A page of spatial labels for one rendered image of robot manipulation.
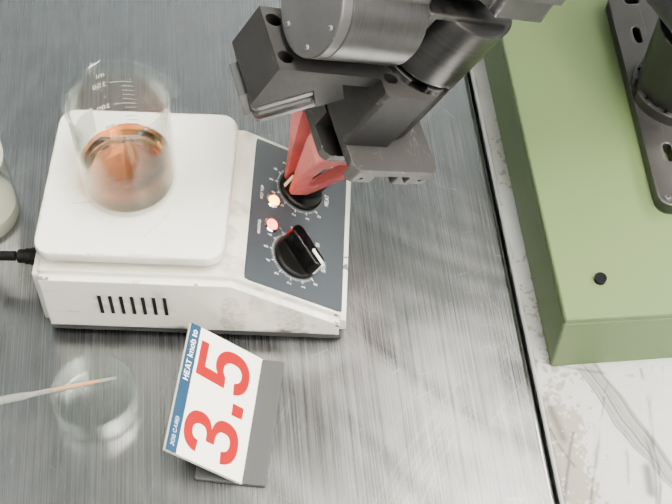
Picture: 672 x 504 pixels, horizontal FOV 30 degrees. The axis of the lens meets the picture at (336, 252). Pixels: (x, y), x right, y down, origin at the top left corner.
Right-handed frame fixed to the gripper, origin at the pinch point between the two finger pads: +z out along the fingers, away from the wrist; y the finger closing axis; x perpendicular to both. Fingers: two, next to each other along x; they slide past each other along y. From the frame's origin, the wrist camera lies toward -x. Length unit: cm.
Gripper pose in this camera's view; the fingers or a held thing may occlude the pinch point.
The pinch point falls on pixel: (301, 179)
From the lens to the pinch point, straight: 84.5
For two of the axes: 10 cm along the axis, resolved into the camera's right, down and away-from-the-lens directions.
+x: 8.1, -0.1, 5.9
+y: 2.9, 8.8, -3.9
